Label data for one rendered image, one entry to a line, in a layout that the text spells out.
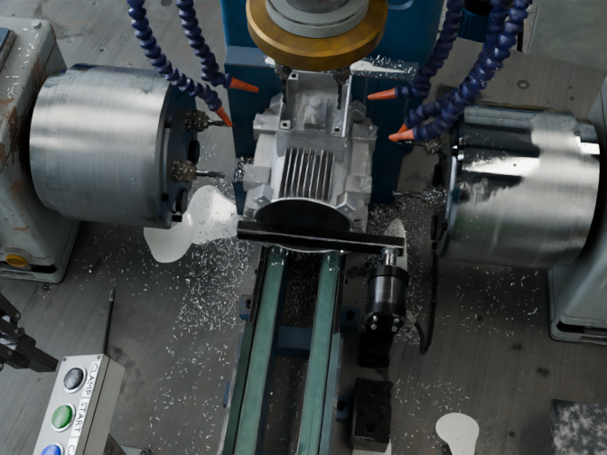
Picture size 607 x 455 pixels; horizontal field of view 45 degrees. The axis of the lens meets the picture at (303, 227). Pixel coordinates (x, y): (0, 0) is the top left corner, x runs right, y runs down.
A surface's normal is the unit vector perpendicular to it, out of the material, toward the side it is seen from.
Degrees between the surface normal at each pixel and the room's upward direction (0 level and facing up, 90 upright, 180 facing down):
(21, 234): 90
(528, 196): 43
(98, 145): 36
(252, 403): 0
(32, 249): 90
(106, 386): 65
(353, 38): 0
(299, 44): 0
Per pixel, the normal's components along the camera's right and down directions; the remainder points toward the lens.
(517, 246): -0.12, 0.75
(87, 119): -0.04, -0.18
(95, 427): 0.90, -0.12
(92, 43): 0.00, -0.52
